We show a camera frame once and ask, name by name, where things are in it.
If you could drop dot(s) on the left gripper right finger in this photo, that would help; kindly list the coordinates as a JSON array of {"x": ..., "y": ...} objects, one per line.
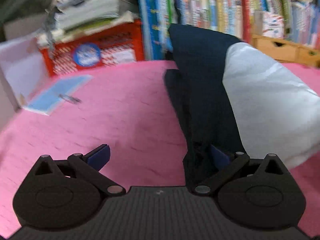
[{"x": 226, "y": 171}]

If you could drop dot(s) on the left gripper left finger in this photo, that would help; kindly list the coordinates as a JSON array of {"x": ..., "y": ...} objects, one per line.
[{"x": 87, "y": 167}]

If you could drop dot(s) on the white and navy zip jacket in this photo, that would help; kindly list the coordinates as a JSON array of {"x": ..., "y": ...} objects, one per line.
[{"x": 231, "y": 97}]

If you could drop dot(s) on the pink bunny print blanket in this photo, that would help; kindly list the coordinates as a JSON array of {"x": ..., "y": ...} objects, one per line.
[{"x": 126, "y": 107}]

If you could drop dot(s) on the blue notebook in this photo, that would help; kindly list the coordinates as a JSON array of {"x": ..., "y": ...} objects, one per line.
[{"x": 48, "y": 100}]

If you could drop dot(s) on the white paper sheet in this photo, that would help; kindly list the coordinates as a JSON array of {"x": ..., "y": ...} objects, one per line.
[{"x": 23, "y": 67}]

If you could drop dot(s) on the wooden drawer organizer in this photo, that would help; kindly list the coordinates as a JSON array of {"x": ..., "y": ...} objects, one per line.
[{"x": 286, "y": 51}]

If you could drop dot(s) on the red plastic crate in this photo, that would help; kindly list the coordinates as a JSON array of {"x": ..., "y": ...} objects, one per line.
[{"x": 118, "y": 45}]

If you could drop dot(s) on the white pocket printer box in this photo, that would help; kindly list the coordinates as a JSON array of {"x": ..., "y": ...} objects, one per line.
[{"x": 272, "y": 25}]

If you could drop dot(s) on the row of standing books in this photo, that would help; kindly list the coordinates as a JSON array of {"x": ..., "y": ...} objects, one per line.
[{"x": 240, "y": 18}]

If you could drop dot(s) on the stack of papers and magazines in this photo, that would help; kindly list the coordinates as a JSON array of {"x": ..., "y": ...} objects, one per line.
[{"x": 69, "y": 19}]

